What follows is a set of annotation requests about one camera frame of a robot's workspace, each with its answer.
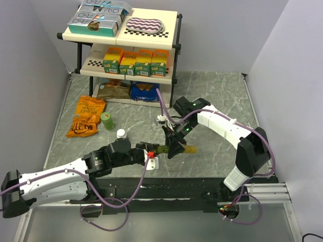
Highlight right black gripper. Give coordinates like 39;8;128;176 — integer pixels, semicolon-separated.
162;118;197;160

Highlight green weekly pill organizer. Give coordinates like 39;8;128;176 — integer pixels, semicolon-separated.
152;145;198;154

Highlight dark white-capped pill bottle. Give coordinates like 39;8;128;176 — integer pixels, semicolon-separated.
116;129;128;139

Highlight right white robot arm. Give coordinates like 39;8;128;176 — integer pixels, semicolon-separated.
157;97;271;201

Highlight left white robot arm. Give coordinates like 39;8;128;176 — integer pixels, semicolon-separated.
1;138;158;218

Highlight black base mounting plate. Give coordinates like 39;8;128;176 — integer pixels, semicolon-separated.
68;176;253;215

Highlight green cylindrical container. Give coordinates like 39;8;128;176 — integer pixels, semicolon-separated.
100;112;115;131

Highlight blue chip bag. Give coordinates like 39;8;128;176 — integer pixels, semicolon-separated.
130;81;159;102

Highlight brown chip bag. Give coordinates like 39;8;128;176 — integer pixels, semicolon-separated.
93;79;131;99

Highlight orange honey dijon chip bag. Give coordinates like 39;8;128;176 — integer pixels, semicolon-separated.
66;95;106;138

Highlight green orange carton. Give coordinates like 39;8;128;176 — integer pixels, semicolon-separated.
102;47;124;74
134;49;153;77
119;51;137;76
150;49;169;77

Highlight beige three-tier shelf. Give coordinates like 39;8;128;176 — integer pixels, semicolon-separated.
58;6;182;107

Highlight wavy patterned pouch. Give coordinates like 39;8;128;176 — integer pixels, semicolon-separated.
126;17;165;34

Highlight teal snack box middle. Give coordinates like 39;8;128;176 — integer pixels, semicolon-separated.
74;11;125;23

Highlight teal snack box front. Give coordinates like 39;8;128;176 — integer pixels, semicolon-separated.
68;18;118;37

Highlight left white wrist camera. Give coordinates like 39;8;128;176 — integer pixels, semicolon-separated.
144;150;159;170

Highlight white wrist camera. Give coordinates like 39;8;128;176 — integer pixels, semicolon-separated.
144;150;159;170
155;114;169;127

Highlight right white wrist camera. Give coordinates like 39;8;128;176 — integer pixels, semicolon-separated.
155;114;169;127

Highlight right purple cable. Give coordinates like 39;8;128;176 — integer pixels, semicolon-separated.
155;88;276;225

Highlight purple cable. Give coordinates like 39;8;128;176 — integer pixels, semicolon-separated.
0;155;152;231
155;88;276;225

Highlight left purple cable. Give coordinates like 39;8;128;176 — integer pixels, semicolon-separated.
0;155;152;231

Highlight black power cable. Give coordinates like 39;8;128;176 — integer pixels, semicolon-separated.
301;233;323;242

